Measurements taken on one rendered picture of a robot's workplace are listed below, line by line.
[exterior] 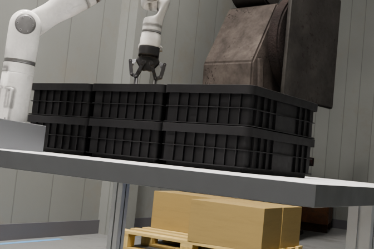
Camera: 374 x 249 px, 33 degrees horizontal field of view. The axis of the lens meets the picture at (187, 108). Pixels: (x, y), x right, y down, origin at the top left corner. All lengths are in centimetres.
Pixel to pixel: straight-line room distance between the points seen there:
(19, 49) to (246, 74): 428
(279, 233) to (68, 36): 230
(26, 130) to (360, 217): 95
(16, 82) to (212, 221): 286
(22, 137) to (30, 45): 27
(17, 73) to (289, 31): 433
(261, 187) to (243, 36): 522
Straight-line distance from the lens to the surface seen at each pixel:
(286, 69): 593
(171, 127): 179
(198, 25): 705
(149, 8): 233
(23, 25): 192
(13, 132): 184
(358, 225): 168
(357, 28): 927
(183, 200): 514
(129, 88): 191
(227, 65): 619
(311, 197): 110
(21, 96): 191
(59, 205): 535
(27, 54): 192
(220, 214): 453
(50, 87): 217
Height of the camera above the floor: 72
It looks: 5 degrees up
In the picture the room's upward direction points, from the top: 6 degrees clockwise
